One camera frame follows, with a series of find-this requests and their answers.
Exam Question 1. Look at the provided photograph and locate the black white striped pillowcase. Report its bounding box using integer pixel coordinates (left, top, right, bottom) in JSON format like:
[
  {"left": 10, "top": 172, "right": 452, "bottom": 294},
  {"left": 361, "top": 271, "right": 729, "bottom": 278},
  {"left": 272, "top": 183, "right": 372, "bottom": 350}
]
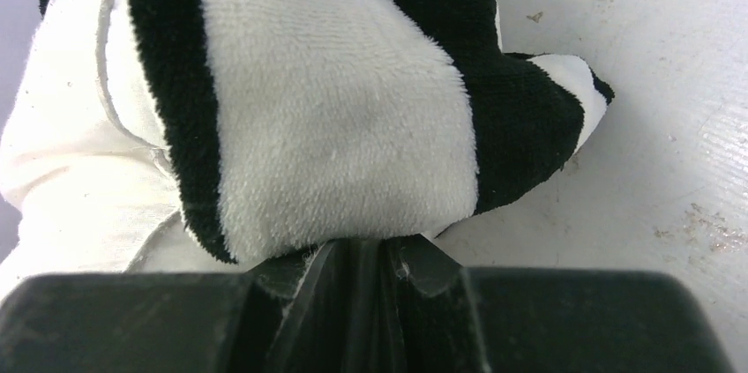
[{"left": 40, "top": 0, "right": 614, "bottom": 264}]

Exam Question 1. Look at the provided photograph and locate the white pillow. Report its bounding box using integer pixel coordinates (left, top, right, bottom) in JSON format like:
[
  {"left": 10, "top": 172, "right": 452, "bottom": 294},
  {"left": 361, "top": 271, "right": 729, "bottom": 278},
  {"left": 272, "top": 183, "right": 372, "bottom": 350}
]
[{"left": 1, "top": 0, "right": 236, "bottom": 295}]

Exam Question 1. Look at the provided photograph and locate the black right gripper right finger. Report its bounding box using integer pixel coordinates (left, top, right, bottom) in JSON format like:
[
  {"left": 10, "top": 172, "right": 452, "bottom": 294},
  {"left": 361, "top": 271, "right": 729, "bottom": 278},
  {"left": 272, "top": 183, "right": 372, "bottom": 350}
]
[{"left": 384, "top": 235, "right": 731, "bottom": 372}]

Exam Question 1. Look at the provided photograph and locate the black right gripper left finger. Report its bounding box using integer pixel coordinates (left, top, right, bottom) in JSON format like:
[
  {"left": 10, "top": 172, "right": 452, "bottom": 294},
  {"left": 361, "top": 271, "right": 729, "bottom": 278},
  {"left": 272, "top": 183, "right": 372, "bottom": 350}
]
[{"left": 1, "top": 242, "right": 350, "bottom": 372}]

